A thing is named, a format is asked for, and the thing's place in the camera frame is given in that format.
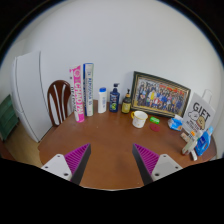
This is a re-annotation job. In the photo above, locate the brown wooden chair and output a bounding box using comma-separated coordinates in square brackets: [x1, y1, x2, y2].
[46, 79, 74, 127]

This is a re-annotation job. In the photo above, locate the white mug yellow rim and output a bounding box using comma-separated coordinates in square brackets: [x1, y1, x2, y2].
[130, 110, 149, 129]

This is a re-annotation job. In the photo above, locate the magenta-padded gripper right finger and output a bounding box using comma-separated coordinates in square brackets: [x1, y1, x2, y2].
[132, 143, 184, 186]

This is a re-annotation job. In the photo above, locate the framed group picture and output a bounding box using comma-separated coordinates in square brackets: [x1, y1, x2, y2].
[130, 70, 192, 118]

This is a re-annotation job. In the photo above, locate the white cabinet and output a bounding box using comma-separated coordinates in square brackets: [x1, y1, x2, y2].
[11, 50, 54, 143]

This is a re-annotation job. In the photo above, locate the tall pink box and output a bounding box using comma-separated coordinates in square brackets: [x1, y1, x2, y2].
[68, 65, 86, 123]

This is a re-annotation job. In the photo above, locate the white paper gift bag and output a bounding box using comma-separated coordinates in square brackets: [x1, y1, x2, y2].
[181, 89, 217, 134]

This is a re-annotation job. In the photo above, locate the amber pump bottle yellow label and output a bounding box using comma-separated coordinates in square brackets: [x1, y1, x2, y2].
[121, 88, 132, 115]

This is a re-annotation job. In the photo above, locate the tall white printed box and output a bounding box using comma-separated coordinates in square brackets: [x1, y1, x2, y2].
[82, 62, 95, 117]

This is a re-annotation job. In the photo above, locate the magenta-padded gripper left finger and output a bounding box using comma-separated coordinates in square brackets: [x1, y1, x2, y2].
[40, 143, 92, 186]

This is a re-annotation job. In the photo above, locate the blue detergent bottle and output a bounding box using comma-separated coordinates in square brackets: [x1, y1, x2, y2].
[194, 125, 215, 157]

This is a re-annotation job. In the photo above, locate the small green packet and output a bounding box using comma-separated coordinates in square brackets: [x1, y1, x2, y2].
[149, 115, 161, 125]

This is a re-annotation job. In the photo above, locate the dark blue pump bottle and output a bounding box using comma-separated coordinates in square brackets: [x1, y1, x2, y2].
[109, 82, 121, 113]

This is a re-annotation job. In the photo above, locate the white bottle blue cap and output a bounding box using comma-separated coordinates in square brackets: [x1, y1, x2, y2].
[97, 87, 108, 114]

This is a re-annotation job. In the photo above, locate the green storage crate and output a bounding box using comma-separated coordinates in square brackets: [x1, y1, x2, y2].
[0, 94, 19, 141]

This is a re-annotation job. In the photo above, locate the blue tissue pack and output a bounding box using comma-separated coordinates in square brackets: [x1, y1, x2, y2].
[167, 114, 184, 132]

